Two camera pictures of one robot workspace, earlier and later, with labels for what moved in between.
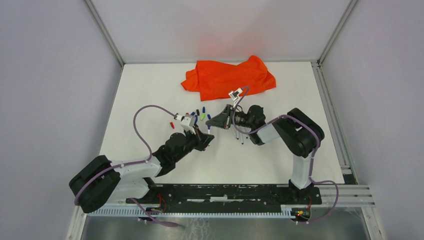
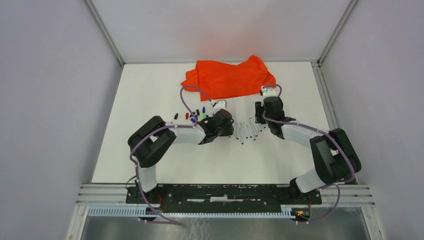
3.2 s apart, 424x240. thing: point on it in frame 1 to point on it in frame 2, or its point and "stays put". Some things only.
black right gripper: (222, 120) to (259, 107)
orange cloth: (214, 79) stays put
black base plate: (229, 195) stays put
